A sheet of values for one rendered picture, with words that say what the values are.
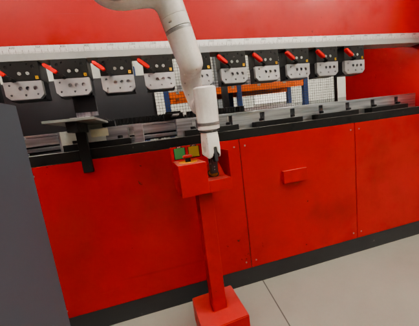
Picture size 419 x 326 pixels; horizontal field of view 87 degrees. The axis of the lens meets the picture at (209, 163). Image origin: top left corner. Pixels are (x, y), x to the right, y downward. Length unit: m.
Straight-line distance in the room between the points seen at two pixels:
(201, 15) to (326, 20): 0.76
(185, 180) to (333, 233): 1.08
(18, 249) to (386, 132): 1.78
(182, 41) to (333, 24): 1.11
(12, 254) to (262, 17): 1.41
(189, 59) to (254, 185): 0.73
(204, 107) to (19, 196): 0.56
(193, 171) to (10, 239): 0.51
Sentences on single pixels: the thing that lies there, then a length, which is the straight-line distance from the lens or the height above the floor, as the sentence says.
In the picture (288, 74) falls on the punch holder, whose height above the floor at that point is 1.15.
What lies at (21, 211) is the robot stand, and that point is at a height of 0.78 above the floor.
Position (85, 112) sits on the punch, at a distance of 1.27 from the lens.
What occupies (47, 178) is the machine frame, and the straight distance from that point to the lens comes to 1.18.
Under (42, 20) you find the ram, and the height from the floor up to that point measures 1.46.
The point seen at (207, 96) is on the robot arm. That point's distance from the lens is 0.81.
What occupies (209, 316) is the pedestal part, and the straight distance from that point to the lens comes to 1.13.
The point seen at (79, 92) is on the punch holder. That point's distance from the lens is 1.25.
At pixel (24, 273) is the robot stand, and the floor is 0.66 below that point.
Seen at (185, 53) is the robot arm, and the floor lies 1.15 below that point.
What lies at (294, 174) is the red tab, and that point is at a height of 0.59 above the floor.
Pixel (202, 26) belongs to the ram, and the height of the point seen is 1.42.
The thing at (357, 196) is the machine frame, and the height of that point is 0.37.
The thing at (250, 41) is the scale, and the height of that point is 1.34.
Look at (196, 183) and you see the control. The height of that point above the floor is 0.71.
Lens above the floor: 0.89
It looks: 9 degrees down
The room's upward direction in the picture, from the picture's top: 7 degrees counter-clockwise
